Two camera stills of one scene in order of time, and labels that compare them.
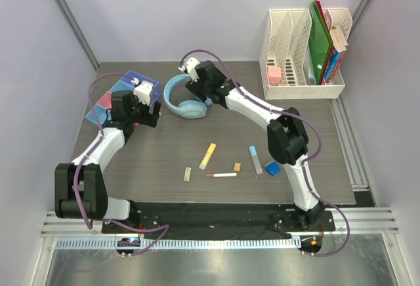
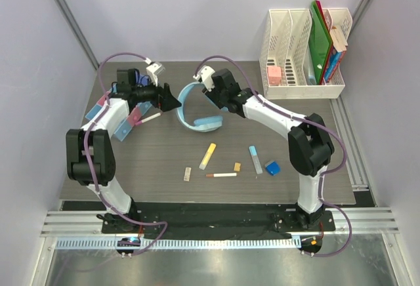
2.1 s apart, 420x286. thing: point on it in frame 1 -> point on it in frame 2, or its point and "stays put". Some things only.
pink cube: (274, 75) stays put
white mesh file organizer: (285, 65) stays put
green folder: (320, 44) stays put
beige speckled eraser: (187, 174) stays put
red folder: (331, 42) stays put
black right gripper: (195, 88) -> (211, 94)
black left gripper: (153, 117) -> (163, 98)
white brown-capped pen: (212, 175) stays put
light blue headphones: (191, 109) -> (203, 124)
